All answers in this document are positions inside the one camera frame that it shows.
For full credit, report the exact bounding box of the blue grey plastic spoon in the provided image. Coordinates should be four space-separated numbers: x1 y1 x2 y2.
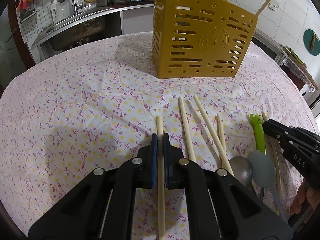
247 150 287 221

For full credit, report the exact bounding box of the dark wooden door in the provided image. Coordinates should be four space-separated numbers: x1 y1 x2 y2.
8 0 35 69

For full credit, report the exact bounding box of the floral tablecloth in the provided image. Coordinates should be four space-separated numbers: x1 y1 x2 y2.
1 33 318 233

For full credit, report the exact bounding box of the metal spoon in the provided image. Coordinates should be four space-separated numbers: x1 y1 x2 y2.
229 156 256 194

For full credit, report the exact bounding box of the green frog handle fork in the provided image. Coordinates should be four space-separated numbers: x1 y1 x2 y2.
249 114 266 154

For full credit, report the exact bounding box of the white soap bottle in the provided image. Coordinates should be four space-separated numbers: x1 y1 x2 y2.
51 0 63 24

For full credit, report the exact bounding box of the gold perforated utensil holder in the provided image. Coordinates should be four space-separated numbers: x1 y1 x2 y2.
152 0 258 79

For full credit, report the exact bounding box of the green round wall board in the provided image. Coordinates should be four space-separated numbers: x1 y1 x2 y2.
303 29 320 56

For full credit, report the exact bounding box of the steel sink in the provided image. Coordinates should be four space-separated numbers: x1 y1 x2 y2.
31 4 121 52

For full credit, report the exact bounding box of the person right hand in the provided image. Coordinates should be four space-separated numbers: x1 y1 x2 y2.
290 179 320 215

